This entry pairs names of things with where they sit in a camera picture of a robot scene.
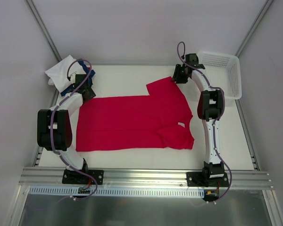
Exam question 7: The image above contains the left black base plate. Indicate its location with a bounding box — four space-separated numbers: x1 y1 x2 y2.
62 169 104 185

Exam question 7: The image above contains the white plastic basket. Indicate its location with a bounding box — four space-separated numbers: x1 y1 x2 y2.
197 51 242 100

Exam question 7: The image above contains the white slotted cable duct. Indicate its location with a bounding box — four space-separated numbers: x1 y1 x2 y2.
29 186 205 198

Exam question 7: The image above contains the folded white t shirt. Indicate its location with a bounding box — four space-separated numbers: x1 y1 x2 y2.
45 55 85 93

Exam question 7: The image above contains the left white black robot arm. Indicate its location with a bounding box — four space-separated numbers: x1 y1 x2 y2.
37 71 96 185

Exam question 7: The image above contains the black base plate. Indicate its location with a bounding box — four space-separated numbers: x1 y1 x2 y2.
186 172 229 187
62 169 104 185

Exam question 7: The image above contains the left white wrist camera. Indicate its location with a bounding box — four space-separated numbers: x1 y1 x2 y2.
67 73 76 81

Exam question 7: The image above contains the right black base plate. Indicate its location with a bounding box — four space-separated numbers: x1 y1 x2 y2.
186 172 229 187

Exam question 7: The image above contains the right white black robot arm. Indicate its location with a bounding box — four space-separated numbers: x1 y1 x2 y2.
172 53 229 187

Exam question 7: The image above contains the folded blue t shirt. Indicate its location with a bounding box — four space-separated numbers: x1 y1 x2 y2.
60 60 96 97

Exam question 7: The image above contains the magenta t shirt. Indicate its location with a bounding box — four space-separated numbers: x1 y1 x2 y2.
76 77 194 152

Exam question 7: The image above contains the aluminium mounting rail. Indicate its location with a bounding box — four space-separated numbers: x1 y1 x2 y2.
19 167 275 190

